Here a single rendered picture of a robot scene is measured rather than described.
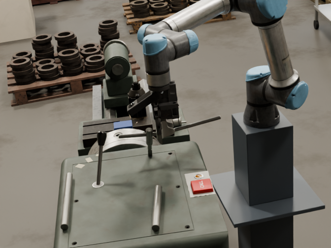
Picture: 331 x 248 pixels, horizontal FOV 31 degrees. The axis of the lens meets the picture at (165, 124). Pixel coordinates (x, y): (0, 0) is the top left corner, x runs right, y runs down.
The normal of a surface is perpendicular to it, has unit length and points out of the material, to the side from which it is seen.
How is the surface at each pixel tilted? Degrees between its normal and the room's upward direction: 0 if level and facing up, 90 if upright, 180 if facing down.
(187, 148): 0
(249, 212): 0
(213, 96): 0
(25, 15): 90
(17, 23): 90
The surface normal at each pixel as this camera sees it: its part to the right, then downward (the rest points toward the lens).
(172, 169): -0.10, -0.88
